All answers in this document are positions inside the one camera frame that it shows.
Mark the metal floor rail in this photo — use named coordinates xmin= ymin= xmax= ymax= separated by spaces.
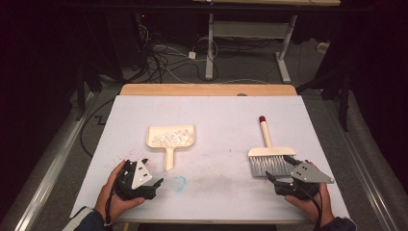
xmin=330 ymin=121 xmax=402 ymax=231
xmin=13 ymin=90 xmax=100 ymax=231

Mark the person's left hand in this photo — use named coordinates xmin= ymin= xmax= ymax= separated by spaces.
xmin=94 ymin=159 xmax=146 ymax=222

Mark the black floor cable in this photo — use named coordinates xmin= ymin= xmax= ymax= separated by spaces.
xmin=80 ymin=97 xmax=115 ymax=158

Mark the person's right hand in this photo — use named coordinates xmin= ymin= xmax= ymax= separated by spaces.
xmin=283 ymin=182 xmax=337 ymax=229

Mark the pile of white paper scraps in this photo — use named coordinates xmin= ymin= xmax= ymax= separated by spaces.
xmin=151 ymin=128 xmax=194 ymax=148

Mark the right hand-held gripper cable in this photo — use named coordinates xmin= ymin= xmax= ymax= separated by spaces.
xmin=299 ymin=186 xmax=324 ymax=231

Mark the white metal frame desk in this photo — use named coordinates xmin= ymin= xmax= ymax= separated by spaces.
xmin=191 ymin=0 xmax=342 ymax=84

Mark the left hand-held gripper cable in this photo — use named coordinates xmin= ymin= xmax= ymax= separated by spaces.
xmin=104 ymin=169 xmax=129 ymax=225

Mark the black stand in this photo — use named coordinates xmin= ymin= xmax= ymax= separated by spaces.
xmin=75 ymin=64 xmax=88 ymax=121
xmin=296 ymin=64 xmax=352 ymax=133

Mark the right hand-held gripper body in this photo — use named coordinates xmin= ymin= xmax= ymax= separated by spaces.
xmin=274 ymin=160 xmax=336 ymax=202

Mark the cream brush with red cap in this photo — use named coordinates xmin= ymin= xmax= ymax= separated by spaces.
xmin=247 ymin=115 xmax=297 ymax=178

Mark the hand-held gripper cable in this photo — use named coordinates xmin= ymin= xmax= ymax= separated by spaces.
xmin=104 ymin=169 xmax=129 ymax=225
xmin=299 ymin=186 xmax=324 ymax=231

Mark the tangle of floor cables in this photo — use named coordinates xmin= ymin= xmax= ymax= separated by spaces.
xmin=138 ymin=18 xmax=222 ymax=85

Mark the white table mat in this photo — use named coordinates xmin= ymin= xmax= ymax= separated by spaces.
xmin=69 ymin=94 xmax=351 ymax=224

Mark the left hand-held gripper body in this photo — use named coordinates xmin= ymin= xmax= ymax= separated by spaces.
xmin=115 ymin=159 xmax=159 ymax=202

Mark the cream dustpan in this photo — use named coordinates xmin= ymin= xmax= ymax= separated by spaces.
xmin=145 ymin=124 xmax=196 ymax=171

